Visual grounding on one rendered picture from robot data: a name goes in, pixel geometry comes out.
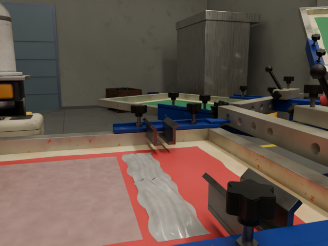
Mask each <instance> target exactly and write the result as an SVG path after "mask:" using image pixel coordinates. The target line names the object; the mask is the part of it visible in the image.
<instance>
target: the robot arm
mask: <svg viewBox="0 0 328 246"><path fill-rule="evenodd" d="M0 76H22V72H17V71H16V61H15V51H14V41H13V31H12V21H11V15H10V13H9V11H8V10H7V8H6V7H5V6H4V5H3V4H2V3H1V2H0Z"/></svg>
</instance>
